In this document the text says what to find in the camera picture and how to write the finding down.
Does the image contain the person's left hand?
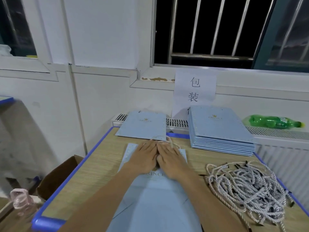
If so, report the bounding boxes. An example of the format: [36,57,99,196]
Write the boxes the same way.
[125,140,160,175]

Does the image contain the person's right hand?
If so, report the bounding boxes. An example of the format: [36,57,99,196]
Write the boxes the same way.
[156,141,195,182]

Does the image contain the white black-tipped rope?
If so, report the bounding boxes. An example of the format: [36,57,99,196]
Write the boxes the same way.
[153,135,176,149]

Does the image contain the crown-print light blue paper bag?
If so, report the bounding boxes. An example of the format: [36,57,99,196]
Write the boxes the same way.
[107,142,203,232]
[115,111,168,140]

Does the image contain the stack of blue paper bags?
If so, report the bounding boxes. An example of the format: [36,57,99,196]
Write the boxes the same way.
[187,105,256,157]

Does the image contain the pile of white twisted ropes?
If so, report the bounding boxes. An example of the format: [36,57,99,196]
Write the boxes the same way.
[205,161,295,232]

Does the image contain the person's left forearm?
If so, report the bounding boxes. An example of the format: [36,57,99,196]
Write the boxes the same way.
[58,167,145,232]

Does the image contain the person's right forearm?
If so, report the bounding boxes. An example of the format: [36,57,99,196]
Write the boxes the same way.
[169,172,247,232]

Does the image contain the blue-edged wooden desk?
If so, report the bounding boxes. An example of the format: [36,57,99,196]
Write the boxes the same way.
[31,125,309,232]

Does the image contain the white paper sign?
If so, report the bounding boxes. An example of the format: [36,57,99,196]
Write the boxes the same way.
[171,69,218,119]

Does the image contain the brown cardboard box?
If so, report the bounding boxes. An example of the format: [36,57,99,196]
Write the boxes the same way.
[36,154,85,201]

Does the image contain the green plastic bottle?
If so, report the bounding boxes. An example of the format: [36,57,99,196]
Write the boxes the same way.
[248,114,304,130]

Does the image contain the metal window grille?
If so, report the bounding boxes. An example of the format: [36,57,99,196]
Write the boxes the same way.
[154,0,276,68]

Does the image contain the pink water bottle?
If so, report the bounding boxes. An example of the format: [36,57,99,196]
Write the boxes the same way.
[10,188,37,217]

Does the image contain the grey metal desk blue edge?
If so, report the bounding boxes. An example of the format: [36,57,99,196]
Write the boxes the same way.
[0,95,15,106]

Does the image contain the teal framed sliding window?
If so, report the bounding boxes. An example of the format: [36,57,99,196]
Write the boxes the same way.
[253,0,309,73]

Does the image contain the white framed window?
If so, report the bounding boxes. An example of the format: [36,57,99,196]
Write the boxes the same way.
[0,0,59,81]

